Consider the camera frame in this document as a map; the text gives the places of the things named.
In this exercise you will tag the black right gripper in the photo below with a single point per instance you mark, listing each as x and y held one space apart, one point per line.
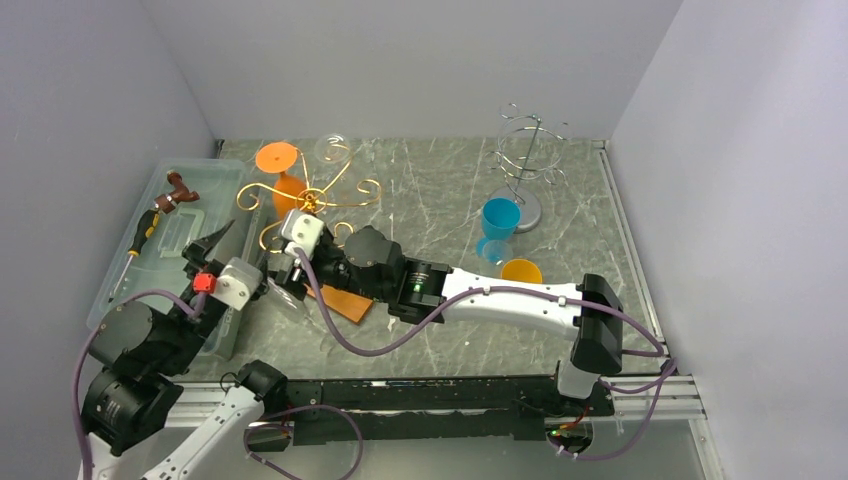
291 277

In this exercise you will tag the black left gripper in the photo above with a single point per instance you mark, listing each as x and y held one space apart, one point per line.
198 250

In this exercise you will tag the clear small glass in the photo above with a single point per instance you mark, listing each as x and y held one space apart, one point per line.
284 306

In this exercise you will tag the clear plastic storage box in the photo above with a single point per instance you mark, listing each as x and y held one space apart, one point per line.
161 264

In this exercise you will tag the gold wire glass rack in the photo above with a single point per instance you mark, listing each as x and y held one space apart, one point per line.
330 186

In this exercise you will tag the orange plastic goblet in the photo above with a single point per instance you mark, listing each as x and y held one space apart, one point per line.
289 191

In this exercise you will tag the clear wine glass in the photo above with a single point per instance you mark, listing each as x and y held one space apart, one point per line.
333 148

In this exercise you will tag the yellow plastic goblet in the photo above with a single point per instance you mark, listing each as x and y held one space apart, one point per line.
521 270

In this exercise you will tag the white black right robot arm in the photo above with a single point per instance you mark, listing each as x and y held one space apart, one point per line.
418 292

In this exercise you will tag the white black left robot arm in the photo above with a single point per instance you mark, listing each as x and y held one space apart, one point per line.
122 389

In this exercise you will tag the clear tall glass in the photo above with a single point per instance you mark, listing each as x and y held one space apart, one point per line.
494 254

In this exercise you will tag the brown bronze faucet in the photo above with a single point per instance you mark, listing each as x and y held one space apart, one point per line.
180 193

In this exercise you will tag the black yellow screwdriver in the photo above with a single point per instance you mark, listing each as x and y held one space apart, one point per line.
145 227

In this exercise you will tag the blue plastic goblet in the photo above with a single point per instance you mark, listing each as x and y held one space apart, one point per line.
499 219

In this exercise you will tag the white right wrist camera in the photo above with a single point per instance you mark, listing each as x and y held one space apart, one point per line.
301 231

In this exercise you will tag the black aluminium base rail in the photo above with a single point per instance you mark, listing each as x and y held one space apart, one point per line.
523 408

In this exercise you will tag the chrome wire glass rack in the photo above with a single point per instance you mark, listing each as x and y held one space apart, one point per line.
527 154

